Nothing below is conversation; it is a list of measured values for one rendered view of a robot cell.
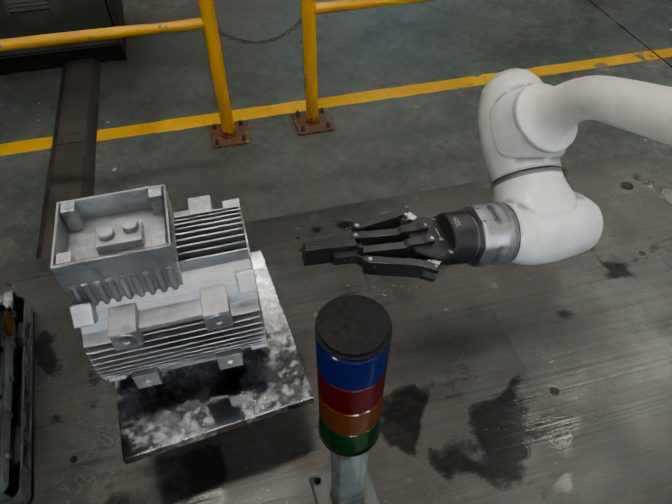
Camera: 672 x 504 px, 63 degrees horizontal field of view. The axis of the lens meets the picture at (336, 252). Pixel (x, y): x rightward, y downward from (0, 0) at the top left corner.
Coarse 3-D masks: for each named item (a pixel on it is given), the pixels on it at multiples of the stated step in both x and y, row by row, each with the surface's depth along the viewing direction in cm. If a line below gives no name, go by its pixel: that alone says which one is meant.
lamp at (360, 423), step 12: (324, 408) 49; (372, 408) 48; (324, 420) 51; (336, 420) 49; (348, 420) 48; (360, 420) 48; (372, 420) 50; (336, 432) 51; (348, 432) 50; (360, 432) 51
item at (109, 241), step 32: (128, 192) 62; (160, 192) 62; (64, 224) 61; (96, 224) 63; (128, 224) 60; (160, 224) 63; (96, 256) 60; (128, 256) 56; (160, 256) 58; (64, 288) 57; (96, 288) 58; (128, 288) 60; (160, 288) 61
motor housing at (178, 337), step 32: (192, 224) 65; (224, 224) 65; (192, 256) 62; (224, 256) 62; (192, 288) 62; (160, 320) 60; (192, 320) 61; (256, 320) 64; (96, 352) 60; (128, 352) 61; (160, 352) 63; (192, 352) 64
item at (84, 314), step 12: (228, 204) 69; (240, 276) 61; (252, 276) 62; (240, 288) 61; (252, 288) 62; (72, 312) 58; (84, 312) 58; (96, 312) 60; (84, 324) 58; (252, 348) 70
